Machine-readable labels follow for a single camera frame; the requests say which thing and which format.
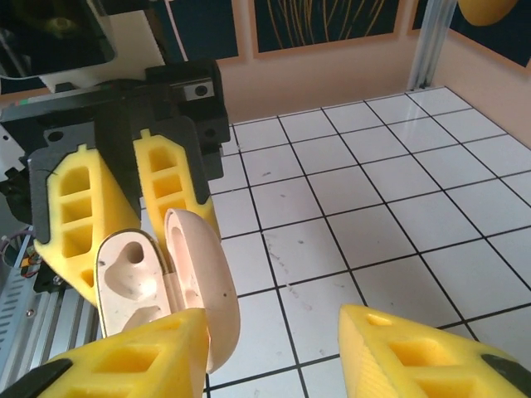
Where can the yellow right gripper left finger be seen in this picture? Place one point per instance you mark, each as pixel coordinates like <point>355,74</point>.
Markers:
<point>137,365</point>

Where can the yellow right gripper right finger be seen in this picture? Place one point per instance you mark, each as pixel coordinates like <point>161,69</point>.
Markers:
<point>415,360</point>

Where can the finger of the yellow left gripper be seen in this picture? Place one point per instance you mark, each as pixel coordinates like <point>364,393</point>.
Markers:
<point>74,211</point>
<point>170,178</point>

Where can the earbud charging case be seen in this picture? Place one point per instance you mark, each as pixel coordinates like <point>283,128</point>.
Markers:
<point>124,282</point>

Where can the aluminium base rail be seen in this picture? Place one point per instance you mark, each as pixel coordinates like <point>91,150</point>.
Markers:
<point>70,319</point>

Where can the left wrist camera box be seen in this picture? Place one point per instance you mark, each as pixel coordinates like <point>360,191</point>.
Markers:
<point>62,41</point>

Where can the aluminium frame post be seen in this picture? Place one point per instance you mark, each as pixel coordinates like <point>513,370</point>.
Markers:
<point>429,41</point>

